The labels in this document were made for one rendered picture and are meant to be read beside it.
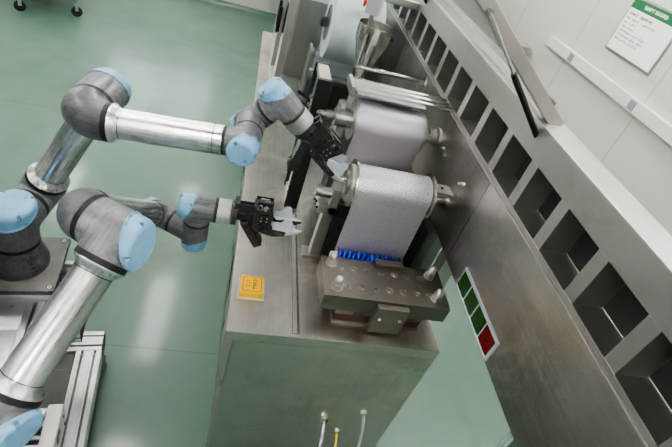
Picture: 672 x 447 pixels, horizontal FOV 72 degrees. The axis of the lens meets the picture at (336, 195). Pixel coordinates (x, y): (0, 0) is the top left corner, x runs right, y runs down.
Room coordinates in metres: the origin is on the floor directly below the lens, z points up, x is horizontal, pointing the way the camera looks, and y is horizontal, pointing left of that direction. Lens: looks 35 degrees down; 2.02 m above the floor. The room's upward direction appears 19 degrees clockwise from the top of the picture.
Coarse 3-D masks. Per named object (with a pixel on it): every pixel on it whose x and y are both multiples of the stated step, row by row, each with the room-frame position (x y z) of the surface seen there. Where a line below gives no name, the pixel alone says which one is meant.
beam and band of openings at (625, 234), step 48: (432, 0) 2.09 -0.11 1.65; (432, 48) 1.90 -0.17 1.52; (480, 48) 1.57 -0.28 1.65; (480, 96) 1.46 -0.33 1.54; (480, 144) 1.31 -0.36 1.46; (528, 144) 1.09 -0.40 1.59; (576, 144) 1.03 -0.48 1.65; (528, 192) 1.02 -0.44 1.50; (576, 192) 0.88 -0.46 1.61; (624, 192) 0.86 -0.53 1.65; (528, 240) 0.91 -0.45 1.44; (576, 240) 0.89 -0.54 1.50; (624, 240) 0.73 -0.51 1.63; (576, 288) 0.74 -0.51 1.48; (624, 288) 0.74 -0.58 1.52; (624, 336) 0.67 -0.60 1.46; (624, 384) 0.56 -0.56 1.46
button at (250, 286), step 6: (246, 276) 0.99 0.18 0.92; (252, 276) 1.00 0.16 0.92; (240, 282) 0.97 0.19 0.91; (246, 282) 0.97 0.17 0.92; (252, 282) 0.98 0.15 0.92; (258, 282) 0.99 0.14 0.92; (240, 288) 0.94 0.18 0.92; (246, 288) 0.95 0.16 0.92; (252, 288) 0.96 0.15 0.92; (258, 288) 0.96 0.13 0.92; (240, 294) 0.93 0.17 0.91; (246, 294) 0.93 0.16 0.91; (252, 294) 0.94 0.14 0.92; (258, 294) 0.94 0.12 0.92
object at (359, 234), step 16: (352, 224) 1.14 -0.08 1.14; (368, 224) 1.15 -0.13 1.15; (384, 224) 1.17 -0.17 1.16; (400, 224) 1.18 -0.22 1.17; (352, 240) 1.15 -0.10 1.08; (368, 240) 1.16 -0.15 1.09; (384, 240) 1.17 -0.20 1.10; (400, 240) 1.19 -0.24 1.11; (384, 256) 1.18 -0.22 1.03; (400, 256) 1.20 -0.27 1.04
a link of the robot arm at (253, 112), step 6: (258, 102) 1.08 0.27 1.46; (246, 108) 1.08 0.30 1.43; (252, 108) 1.07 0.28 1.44; (258, 108) 1.07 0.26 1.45; (240, 114) 1.06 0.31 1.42; (246, 114) 1.05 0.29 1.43; (252, 114) 1.06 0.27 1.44; (258, 114) 1.06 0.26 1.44; (264, 114) 1.06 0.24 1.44; (234, 120) 1.07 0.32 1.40; (240, 120) 1.02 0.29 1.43; (252, 120) 1.03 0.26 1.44; (258, 120) 1.04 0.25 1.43; (264, 120) 1.06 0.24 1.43; (270, 120) 1.07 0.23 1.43; (234, 126) 1.05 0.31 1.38; (264, 126) 1.06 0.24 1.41
